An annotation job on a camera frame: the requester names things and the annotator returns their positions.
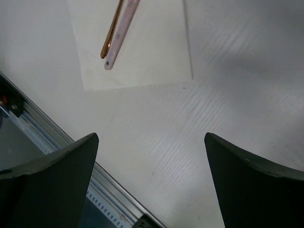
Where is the pink handled knife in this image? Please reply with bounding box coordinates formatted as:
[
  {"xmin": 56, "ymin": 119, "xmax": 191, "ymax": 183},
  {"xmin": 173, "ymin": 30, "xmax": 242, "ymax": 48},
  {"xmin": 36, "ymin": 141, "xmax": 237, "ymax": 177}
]
[{"xmin": 104, "ymin": 0, "xmax": 140, "ymax": 70}]

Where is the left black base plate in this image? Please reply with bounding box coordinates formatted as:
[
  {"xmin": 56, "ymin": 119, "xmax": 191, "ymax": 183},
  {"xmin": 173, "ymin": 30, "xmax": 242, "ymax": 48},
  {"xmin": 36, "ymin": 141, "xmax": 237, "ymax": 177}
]
[{"xmin": 0, "ymin": 77, "xmax": 25, "ymax": 117}]

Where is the gold fork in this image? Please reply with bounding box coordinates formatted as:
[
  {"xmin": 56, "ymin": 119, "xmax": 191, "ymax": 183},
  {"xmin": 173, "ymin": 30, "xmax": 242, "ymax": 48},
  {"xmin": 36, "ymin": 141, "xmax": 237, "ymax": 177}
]
[{"xmin": 100, "ymin": 0, "xmax": 124, "ymax": 59}]

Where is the white slotted cable duct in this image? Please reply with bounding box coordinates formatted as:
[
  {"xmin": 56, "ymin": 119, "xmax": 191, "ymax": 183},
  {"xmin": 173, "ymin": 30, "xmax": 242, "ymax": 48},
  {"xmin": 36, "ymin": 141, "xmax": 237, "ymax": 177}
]
[{"xmin": 0, "ymin": 104, "xmax": 133, "ymax": 228}]

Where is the white paper napkin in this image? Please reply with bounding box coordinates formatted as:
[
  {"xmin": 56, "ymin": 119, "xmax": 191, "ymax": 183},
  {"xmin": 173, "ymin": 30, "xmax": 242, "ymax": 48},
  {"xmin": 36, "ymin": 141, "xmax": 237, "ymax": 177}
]
[{"xmin": 68, "ymin": 0, "xmax": 192, "ymax": 91}]

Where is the aluminium front rail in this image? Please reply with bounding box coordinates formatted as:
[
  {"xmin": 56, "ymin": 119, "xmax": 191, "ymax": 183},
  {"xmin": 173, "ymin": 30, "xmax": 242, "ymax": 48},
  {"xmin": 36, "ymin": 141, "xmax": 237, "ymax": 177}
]
[{"xmin": 0, "ymin": 75, "xmax": 164, "ymax": 228}]

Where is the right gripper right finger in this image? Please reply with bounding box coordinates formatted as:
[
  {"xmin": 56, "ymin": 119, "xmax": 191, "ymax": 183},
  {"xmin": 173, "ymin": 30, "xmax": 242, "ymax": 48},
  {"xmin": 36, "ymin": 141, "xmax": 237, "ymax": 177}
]
[{"xmin": 204, "ymin": 133, "xmax": 304, "ymax": 228}]

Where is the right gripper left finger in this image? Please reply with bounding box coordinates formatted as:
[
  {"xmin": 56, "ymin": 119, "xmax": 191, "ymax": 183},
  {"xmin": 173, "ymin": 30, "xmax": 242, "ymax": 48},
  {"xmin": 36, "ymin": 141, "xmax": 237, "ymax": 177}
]
[{"xmin": 0, "ymin": 132, "xmax": 99, "ymax": 228}]

